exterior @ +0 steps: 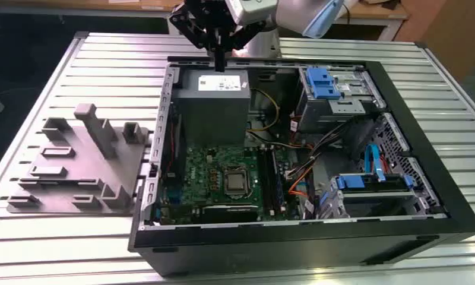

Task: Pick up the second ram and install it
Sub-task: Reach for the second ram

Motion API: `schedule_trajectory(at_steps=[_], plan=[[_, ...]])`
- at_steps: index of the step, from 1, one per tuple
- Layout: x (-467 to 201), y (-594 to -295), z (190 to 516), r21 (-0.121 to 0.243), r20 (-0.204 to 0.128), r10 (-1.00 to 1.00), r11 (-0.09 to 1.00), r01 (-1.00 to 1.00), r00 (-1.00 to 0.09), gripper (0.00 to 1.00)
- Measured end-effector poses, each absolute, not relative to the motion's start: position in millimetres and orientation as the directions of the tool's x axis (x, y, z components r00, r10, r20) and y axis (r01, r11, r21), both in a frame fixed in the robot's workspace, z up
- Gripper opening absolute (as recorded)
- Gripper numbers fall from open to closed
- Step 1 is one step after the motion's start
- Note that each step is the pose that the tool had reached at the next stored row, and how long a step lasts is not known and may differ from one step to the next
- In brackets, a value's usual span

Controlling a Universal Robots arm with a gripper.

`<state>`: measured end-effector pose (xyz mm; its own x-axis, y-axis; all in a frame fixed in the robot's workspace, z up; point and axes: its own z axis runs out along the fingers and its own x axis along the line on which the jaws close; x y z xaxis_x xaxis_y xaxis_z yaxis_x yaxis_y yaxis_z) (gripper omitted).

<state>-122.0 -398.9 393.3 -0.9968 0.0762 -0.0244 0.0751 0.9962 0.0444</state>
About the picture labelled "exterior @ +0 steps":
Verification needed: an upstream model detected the blue flat data cable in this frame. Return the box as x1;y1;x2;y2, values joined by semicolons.
364;144;387;182

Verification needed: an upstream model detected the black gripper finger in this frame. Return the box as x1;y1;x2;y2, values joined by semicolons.
220;24;263;74
168;5;223;74

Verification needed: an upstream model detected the black RAM slot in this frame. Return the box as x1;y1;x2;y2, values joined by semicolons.
266;144;278;213
259;144;270;213

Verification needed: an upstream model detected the grey power supply unit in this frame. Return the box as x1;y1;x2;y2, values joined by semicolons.
172;68;251;146

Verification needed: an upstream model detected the grey parts rack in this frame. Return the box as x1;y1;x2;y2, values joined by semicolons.
5;103;155;216

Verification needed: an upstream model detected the wooden desk white frame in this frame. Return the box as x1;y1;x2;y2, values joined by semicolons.
0;0;411;42

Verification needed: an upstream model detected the brown cardboard piece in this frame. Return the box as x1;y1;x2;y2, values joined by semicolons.
358;0;409;10

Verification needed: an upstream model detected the CPU socket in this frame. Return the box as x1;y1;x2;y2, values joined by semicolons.
220;168;254;199

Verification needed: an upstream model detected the black wire bundle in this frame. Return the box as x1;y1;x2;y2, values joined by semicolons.
283;118;355;179

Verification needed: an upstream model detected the green motherboard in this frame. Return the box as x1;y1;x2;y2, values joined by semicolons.
157;144;302;223

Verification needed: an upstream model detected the blue disk carrier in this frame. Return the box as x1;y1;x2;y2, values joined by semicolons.
307;67;344;100
332;173;415;194

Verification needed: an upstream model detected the black PC case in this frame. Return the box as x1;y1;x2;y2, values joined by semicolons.
127;55;475;278

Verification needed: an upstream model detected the silver CPU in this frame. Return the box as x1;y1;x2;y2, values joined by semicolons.
226;173;248;191

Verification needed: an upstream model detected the wooden cabinet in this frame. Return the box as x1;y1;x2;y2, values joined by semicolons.
395;0;475;81

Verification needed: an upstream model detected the black graphics card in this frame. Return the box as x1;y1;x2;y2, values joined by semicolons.
200;204;259;223

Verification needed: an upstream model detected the orange wire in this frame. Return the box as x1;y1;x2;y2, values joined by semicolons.
287;169;315;197

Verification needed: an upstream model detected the silver metal drive cage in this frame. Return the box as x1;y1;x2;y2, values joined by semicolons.
330;174;439;220
295;65;386;134

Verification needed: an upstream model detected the yellow wire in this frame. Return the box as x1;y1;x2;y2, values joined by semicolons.
247;88;282;133

